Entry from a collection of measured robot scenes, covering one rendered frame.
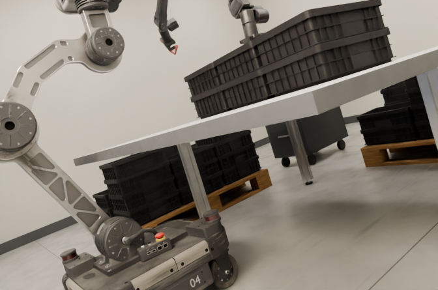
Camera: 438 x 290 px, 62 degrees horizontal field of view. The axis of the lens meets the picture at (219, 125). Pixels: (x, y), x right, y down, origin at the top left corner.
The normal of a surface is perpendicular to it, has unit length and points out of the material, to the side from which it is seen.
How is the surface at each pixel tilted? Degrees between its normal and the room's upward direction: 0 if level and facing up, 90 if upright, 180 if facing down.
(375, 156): 90
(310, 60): 90
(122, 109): 90
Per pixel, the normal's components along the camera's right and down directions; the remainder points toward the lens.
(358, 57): 0.51, -0.12
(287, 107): -0.77, 0.26
